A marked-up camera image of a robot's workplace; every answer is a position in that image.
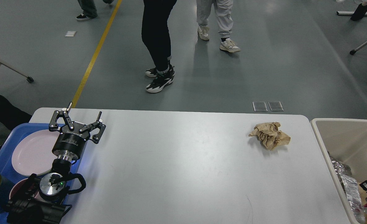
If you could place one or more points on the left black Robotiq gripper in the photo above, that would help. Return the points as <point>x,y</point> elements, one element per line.
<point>71,143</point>

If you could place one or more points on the right metal floor plate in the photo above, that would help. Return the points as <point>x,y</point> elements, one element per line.
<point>275,106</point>

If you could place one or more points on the left metal floor plate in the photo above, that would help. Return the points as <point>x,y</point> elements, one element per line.
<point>260,106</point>

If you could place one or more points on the beige plastic bin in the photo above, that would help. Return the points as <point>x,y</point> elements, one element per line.
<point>345,140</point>

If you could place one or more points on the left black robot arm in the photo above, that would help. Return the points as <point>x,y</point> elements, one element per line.
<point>40,200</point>

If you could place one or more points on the seated person black pants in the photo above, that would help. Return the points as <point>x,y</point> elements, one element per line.
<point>11,116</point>

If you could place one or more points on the foil sheet top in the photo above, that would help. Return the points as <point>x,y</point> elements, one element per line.
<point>340,167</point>

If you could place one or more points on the person grey sweatpants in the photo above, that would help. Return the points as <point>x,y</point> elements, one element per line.
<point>223,11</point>

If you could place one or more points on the pink HOME mug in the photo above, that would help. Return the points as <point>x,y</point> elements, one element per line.
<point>18,186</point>

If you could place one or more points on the person dark jeans black sneakers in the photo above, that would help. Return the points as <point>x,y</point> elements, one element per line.
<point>156,37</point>

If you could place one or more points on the foil sheet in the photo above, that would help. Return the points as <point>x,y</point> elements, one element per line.
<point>340,167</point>
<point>351,189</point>

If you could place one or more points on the person black hoodie faded jeans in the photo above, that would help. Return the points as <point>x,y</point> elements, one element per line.
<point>89,10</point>

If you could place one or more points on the crumpled brown paper ball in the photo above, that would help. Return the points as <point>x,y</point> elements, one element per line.
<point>269,135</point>

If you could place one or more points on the metal floor plate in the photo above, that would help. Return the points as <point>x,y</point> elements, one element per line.
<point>275,106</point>
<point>260,106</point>

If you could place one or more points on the pink plate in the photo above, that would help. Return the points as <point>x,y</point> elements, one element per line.
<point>34,153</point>

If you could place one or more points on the tripod stand leg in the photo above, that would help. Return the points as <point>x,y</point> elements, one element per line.
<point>355,31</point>

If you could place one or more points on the foil sheet bottom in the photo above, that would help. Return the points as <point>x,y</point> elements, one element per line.
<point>351,189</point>

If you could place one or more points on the blue plastic tray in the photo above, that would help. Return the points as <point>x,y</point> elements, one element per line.
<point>6,152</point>

